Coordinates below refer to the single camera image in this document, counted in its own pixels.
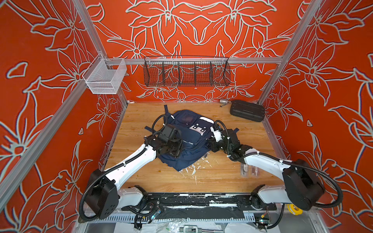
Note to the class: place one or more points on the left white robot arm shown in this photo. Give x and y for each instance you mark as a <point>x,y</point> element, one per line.
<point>102,194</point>

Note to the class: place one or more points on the black wire wall basket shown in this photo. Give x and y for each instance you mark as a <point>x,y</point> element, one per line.
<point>186,71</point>

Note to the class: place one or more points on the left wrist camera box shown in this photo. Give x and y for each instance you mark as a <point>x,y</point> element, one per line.
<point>169,134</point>

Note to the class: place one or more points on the black hard plastic case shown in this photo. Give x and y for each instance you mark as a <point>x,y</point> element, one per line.
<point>250,111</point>

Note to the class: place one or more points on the white wire wall basket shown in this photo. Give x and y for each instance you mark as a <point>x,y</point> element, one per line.
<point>105,76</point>

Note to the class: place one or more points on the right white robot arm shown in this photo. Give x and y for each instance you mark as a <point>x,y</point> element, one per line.
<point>301,183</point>

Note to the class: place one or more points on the yellow tape roll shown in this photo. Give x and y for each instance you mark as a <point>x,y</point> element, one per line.
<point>294,209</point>

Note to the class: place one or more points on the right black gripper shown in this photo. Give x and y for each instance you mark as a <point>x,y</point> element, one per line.
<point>213,144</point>

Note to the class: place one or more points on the navy blue backpack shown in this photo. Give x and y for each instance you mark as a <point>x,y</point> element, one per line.
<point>195,132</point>

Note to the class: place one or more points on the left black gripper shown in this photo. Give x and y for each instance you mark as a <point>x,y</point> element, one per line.
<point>177,152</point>

